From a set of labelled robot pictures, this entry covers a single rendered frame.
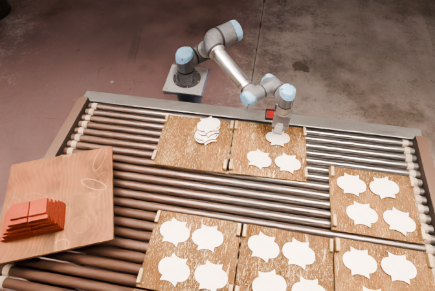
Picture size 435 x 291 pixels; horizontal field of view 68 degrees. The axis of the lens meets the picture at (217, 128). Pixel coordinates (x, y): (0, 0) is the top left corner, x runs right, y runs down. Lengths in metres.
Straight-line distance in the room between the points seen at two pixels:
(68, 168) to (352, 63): 3.13
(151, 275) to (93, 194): 0.46
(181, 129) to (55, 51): 2.73
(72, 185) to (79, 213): 0.16
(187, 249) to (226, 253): 0.18
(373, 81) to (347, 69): 0.30
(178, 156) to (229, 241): 0.54
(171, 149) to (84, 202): 0.53
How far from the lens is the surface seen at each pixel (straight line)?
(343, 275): 1.62
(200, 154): 1.79
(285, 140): 1.86
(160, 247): 1.60
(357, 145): 1.99
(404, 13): 5.01
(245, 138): 1.85
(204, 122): 1.86
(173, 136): 1.88
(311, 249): 1.62
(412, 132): 2.19
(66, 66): 4.10
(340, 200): 1.75
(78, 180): 1.74
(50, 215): 1.55
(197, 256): 1.56
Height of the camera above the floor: 2.44
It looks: 52 degrees down
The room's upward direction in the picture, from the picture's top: 2 degrees counter-clockwise
